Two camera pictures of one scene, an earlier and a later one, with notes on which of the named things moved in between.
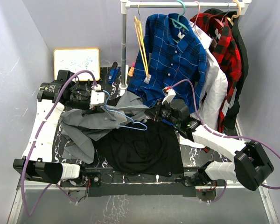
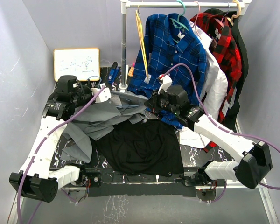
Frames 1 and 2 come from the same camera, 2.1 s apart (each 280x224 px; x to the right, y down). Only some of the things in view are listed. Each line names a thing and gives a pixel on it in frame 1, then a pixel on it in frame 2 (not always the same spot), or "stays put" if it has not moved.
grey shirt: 80,127 stays put
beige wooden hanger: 234,16 stays put
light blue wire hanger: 129,118 → 122,106
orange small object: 131,72 stays put
